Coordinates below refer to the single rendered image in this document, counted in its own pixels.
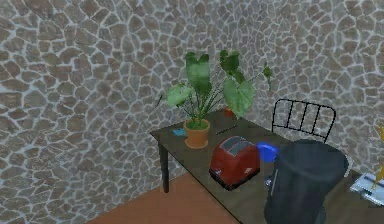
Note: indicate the black pencil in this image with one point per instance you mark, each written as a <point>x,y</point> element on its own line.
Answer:
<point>226,129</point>

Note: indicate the black metal chair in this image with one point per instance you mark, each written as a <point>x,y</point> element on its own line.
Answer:
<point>301,116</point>

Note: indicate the grey white book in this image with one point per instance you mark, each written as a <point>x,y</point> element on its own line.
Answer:
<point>368,188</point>

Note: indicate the blue mug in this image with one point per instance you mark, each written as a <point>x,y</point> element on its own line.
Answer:
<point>267,152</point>

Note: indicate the yellow pointed object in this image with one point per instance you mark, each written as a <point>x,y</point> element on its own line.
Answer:
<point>380,160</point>

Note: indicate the dark wooden table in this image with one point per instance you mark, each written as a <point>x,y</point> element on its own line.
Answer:
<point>200,159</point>

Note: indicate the small blue card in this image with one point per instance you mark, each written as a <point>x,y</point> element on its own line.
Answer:
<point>179,132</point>

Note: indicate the red toaster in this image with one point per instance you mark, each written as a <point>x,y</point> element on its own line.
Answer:
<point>234,161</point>

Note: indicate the small red pot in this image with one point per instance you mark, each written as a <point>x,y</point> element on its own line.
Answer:
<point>228,112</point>

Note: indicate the houseplant in orange pot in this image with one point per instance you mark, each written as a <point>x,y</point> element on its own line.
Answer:
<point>197,100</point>

